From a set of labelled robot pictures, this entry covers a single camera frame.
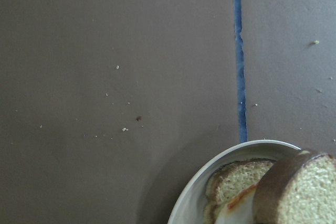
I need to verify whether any bread slice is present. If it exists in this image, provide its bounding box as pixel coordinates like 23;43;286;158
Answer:
253;150;335;223
203;158;275;223

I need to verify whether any white round plate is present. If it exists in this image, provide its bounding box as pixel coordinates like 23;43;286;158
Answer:
168;140;300;224

